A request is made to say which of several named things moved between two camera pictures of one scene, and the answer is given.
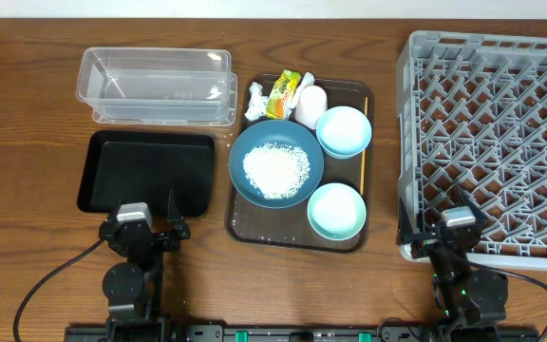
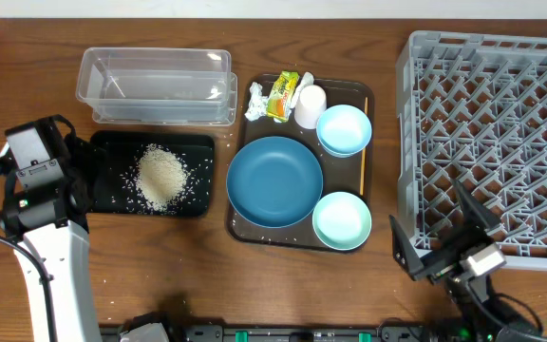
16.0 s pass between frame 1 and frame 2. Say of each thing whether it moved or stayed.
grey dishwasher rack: stayed
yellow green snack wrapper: stayed
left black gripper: moved
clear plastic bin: stayed
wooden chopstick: stayed
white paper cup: stayed
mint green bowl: moved
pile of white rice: moved
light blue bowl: stayed
